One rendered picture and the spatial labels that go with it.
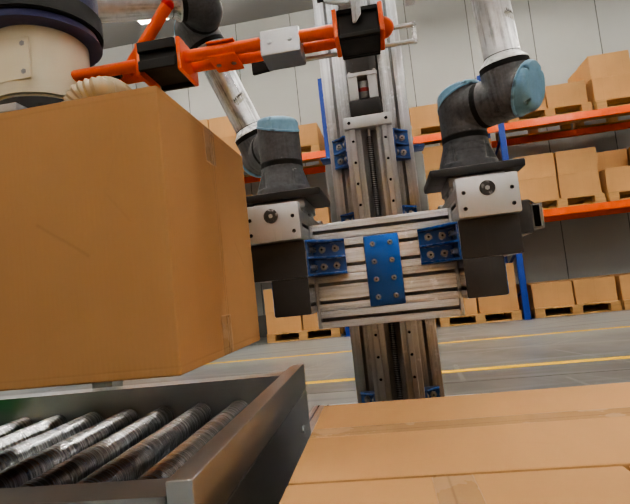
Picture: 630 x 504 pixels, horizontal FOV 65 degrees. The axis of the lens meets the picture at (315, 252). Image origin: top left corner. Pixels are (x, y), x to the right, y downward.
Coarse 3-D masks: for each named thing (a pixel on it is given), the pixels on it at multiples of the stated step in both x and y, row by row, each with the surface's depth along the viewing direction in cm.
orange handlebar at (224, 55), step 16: (384, 16) 83; (304, 32) 84; (320, 32) 83; (208, 48) 86; (224, 48) 86; (240, 48) 85; (256, 48) 85; (304, 48) 88; (320, 48) 88; (112, 64) 88; (128, 64) 88; (192, 64) 90; (208, 64) 90; (224, 64) 89; (240, 64) 89; (80, 80) 90; (128, 80) 93
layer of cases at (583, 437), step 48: (624, 384) 92; (336, 432) 82; (384, 432) 79; (432, 432) 76; (480, 432) 74; (528, 432) 71; (576, 432) 69; (624, 432) 67; (336, 480) 62; (384, 480) 60; (432, 480) 58; (480, 480) 57; (528, 480) 55; (576, 480) 54; (624, 480) 53
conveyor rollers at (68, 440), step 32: (96, 416) 116; (128, 416) 113; (160, 416) 109; (192, 416) 105; (224, 416) 100; (0, 448) 98; (32, 448) 95; (64, 448) 91; (96, 448) 86; (128, 448) 94; (160, 448) 88; (192, 448) 81; (0, 480) 76; (32, 480) 72; (64, 480) 75; (96, 480) 70; (128, 480) 76
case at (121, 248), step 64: (0, 128) 72; (64, 128) 70; (128, 128) 69; (192, 128) 80; (0, 192) 71; (64, 192) 70; (128, 192) 68; (192, 192) 77; (0, 256) 71; (64, 256) 69; (128, 256) 68; (192, 256) 74; (0, 320) 70; (64, 320) 68; (128, 320) 67; (192, 320) 71; (256, 320) 103; (0, 384) 69; (64, 384) 68
